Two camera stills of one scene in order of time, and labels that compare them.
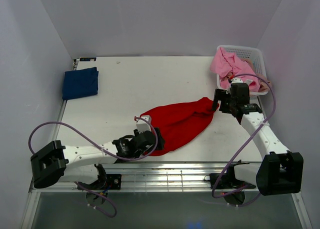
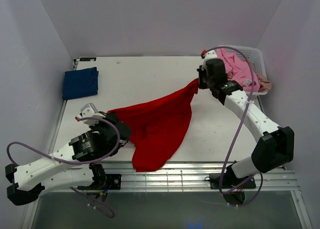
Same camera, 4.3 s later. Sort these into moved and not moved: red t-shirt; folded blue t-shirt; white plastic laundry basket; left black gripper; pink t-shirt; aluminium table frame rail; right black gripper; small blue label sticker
Moved: right black gripper; left black gripper; red t-shirt
Not moved: white plastic laundry basket; small blue label sticker; pink t-shirt; folded blue t-shirt; aluminium table frame rail
